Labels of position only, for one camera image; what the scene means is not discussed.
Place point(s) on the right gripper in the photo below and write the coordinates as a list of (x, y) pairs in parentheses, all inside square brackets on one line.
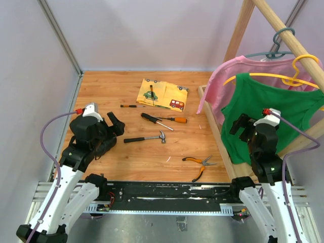
[(243, 121)]

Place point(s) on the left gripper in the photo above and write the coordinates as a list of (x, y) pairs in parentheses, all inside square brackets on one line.
[(117, 129)]

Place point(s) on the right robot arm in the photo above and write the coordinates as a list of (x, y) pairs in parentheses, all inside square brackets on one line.
[(279, 223)]

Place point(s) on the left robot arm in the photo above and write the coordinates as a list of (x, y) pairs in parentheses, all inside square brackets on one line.
[(58, 212)]

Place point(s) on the small black precision screwdriver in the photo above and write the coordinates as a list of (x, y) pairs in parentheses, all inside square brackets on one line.
[(131, 106)]

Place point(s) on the small screwdriver on cloth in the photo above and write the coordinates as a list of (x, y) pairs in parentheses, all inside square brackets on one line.
[(152, 94)]

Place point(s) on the claw hammer black grip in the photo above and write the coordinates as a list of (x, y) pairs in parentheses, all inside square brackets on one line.
[(160, 136)]

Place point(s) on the orange needle nose pliers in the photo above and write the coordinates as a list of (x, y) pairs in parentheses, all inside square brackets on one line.
[(203, 164)]

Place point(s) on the yellow car print cloth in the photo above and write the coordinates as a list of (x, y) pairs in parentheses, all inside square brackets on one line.
[(167, 95)]

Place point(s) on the green tank top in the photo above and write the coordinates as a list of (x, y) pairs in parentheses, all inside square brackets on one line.
[(255, 99)]

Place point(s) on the yellow clothes hanger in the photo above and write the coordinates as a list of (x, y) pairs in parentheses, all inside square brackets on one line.
[(301, 77)]

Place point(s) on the pink t-shirt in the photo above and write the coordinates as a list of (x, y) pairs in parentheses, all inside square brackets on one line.
[(237, 72)]

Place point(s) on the teal clothes hanger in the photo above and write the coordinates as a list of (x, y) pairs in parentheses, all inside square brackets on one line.
[(276, 53)]

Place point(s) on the wooden clothes rack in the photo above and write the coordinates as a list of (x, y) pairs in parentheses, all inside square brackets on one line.
[(253, 35)]

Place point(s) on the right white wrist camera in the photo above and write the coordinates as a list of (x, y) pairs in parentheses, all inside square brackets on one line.
[(270, 117)]

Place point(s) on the black handled screwdriver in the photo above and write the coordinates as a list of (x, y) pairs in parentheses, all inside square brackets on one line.
[(154, 120)]

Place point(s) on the orange handled screwdriver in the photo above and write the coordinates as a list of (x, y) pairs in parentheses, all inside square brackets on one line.
[(180, 120)]

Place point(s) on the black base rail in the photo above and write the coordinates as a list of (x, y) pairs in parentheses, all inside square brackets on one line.
[(213, 199)]

